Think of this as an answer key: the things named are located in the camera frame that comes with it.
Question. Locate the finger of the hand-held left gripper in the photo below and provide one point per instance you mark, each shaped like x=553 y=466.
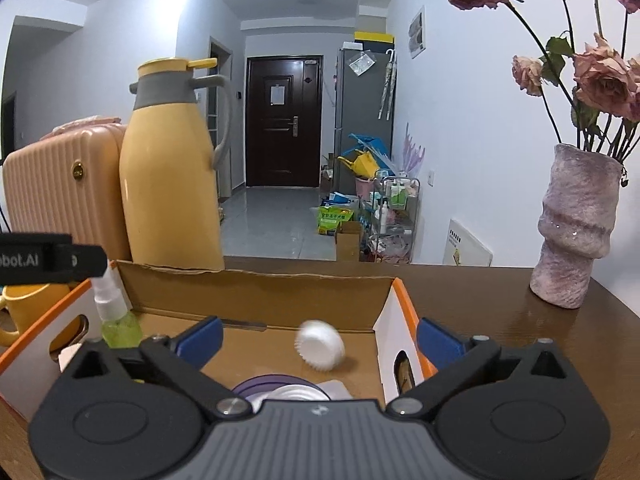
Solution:
x=85 y=261

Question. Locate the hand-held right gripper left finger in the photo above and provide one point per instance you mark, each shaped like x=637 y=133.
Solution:
x=200 y=342

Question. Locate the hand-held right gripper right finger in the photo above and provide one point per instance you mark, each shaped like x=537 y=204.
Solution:
x=440 y=347

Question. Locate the blue lid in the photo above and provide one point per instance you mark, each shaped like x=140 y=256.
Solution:
x=250 y=386

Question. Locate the green spray bottle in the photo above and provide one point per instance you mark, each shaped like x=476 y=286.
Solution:
x=120 y=330

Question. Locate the red cardboard box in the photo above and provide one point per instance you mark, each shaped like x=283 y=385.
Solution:
x=280 y=295

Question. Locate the white round lid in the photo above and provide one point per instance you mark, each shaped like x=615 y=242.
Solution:
x=292 y=393

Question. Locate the translucent plastic container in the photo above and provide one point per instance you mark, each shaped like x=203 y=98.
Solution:
x=334 y=390

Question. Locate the white ribbed cap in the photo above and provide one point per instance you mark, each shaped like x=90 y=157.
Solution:
x=320 y=345

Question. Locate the yellow mug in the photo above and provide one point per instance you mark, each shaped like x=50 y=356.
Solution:
x=30 y=305

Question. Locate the orange ribbed suitcase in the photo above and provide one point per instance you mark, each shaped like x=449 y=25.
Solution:
x=60 y=190

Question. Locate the white panel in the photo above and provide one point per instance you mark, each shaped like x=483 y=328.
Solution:
x=467 y=247

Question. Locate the yellow thermos jug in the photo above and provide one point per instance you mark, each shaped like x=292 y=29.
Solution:
x=170 y=185

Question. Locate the small cardboard box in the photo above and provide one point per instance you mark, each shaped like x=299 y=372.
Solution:
x=347 y=245

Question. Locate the green bag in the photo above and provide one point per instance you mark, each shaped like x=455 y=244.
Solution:
x=336 y=220

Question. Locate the pink bucket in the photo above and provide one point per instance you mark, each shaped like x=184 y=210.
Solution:
x=364 y=187

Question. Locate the pink ceramic vase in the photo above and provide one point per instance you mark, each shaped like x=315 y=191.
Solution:
x=575 y=230

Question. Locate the yellow watering can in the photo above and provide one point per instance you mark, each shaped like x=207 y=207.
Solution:
x=362 y=162

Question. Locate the blue folding rack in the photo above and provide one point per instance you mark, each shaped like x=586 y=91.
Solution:
x=367 y=140

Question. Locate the dark entrance door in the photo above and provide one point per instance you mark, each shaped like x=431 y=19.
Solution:
x=282 y=135

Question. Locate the grey refrigerator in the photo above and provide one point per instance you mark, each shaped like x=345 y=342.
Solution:
x=360 y=120

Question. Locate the hanging white umbrella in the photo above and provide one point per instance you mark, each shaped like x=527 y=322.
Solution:
x=389 y=85

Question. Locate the paper on refrigerator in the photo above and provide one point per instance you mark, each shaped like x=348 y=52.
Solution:
x=361 y=64

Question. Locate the dried rose bouquet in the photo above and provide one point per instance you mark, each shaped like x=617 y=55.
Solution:
x=600 y=80

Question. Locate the yellow box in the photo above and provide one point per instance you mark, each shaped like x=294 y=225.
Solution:
x=374 y=37

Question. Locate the white wall outlet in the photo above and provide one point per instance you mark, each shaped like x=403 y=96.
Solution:
x=430 y=177

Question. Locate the purple wall decoration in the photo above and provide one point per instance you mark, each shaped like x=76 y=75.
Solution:
x=412 y=155

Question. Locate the wall picture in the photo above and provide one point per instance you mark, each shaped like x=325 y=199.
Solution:
x=416 y=32

